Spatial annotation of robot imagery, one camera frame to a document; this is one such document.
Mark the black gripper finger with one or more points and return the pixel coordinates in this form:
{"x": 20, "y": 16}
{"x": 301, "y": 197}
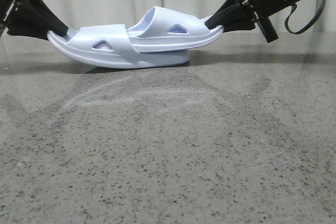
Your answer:
{"x": 37, "y": 12}
{"x": 230, "y": 14}
{"x": 238, "y": 24}
{"x": 28, "y": 30}

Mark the light blue slipper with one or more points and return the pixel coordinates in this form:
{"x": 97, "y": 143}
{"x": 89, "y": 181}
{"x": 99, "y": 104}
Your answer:
{"x": 109, "y": 46}
{"x": 162, "y": 29}

